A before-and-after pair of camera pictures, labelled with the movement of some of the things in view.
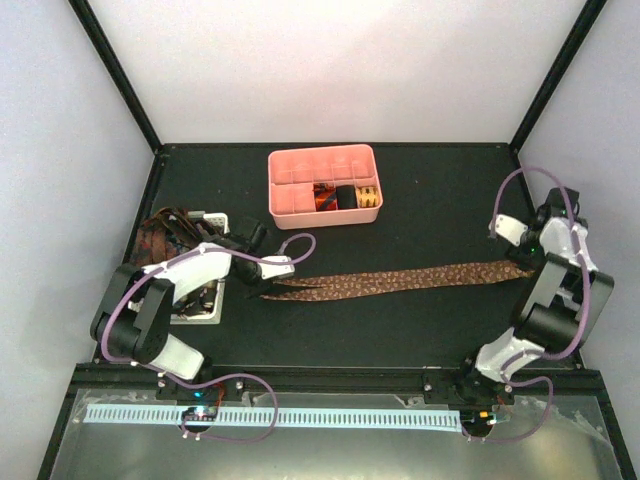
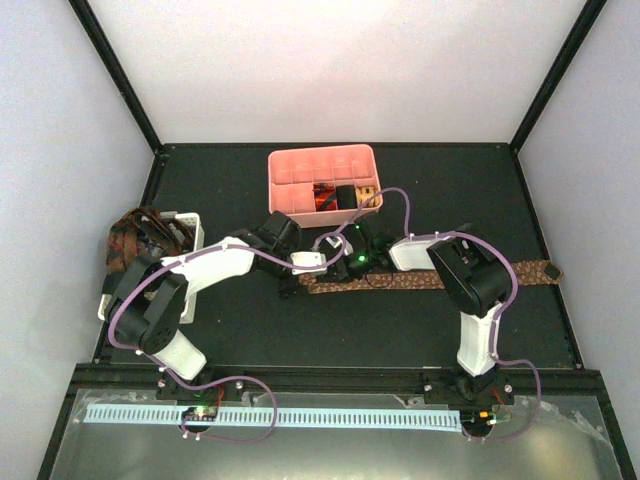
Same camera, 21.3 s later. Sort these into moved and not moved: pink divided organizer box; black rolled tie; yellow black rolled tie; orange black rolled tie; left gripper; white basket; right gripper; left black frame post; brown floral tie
Moved: left gripper; white basket; right gripper
Not moved: black rolled tie; pink divided organizer box; left black frame post; orange black rolled tie; brown floral tie; yellow black rolled tie
